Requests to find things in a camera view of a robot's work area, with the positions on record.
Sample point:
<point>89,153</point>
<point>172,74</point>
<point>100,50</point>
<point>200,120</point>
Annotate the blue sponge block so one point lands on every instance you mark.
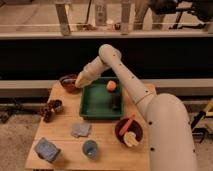
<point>46,150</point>

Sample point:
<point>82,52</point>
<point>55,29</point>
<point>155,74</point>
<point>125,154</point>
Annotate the dark block in tray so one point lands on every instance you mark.
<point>116,101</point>

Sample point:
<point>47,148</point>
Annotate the brown toy figure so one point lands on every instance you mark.
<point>46,111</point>

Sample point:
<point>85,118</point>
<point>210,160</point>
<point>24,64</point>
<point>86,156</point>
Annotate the green plastic tray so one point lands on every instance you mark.
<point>96,101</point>

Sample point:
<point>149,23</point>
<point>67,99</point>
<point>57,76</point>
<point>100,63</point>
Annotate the small metal cup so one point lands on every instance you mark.
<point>57,106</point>

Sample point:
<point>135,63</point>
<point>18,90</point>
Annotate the orange ball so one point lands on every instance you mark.
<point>111,85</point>

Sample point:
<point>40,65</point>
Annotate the dark maroon bowl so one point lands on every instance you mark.
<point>135,127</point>

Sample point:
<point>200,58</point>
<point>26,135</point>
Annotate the light blue cup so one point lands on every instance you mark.
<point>90,148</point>

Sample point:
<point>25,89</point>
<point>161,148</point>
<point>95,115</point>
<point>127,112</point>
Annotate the wooden table board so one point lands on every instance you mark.
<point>111,154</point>

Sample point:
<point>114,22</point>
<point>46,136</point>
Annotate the red bowl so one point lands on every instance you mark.
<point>68,83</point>

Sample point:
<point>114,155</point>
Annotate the yellow banana toy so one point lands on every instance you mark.
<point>130,139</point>

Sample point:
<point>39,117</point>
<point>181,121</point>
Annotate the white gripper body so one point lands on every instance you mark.
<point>80,81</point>

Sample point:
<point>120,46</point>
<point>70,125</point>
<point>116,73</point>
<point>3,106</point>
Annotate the orange carrot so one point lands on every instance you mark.
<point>125,127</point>

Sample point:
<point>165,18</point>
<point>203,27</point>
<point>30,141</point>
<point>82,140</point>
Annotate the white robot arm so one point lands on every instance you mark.
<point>171,142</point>

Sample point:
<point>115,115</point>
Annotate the grey blue cloth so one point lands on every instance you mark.
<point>80,130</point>

